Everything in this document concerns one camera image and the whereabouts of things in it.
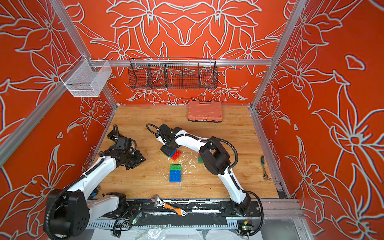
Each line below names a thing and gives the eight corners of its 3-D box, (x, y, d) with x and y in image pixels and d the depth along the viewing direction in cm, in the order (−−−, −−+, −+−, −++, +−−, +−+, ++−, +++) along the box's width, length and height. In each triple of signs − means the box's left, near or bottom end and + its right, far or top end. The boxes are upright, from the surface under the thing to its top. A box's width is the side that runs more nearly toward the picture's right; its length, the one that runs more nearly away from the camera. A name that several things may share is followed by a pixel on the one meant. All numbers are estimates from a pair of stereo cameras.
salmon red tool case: (187, 122, 110) (187, 118, 106) (187, 104, 123) (187, 99, 119) (223, 122, 110) (224, 118, 106) (220, 104, 123) (221, 99, 119)
